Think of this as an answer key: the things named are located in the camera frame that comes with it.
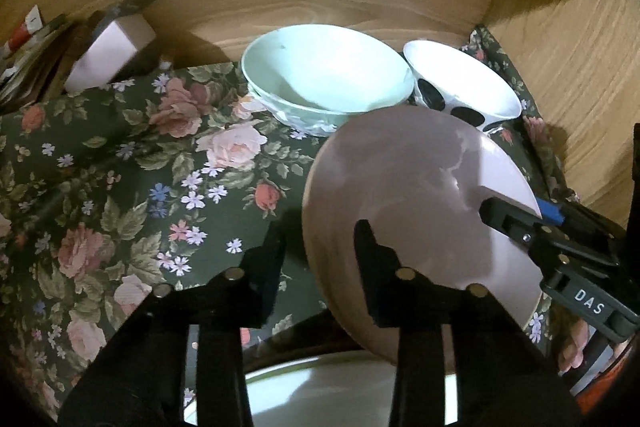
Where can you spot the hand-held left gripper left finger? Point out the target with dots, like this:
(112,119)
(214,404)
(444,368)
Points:
(260,282)

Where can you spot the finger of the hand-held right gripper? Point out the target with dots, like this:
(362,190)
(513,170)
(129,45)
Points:
(552,213)
(505,217)

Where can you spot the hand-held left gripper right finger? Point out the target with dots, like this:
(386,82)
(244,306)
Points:
(377,282)

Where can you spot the pink bowl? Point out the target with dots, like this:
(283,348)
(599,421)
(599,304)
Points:
(410,167)

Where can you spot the light green plate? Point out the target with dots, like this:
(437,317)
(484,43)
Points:
(325,392)

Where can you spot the white bowl with black spots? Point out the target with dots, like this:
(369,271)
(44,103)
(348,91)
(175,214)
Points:
(460,72)

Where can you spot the light green bowl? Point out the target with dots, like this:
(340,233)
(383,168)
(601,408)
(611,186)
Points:
(325,72)

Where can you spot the person's right hand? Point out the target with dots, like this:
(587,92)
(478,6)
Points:
(577,342)

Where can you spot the dark floral tablecloth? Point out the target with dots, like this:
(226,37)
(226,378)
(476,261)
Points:
(150,187)

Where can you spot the small white box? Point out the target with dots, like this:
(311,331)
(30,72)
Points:
(107,52)

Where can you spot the stack of brown booklets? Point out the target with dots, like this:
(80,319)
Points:
(45,62)

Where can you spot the red and white tube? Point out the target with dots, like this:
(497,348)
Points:
(20,34)

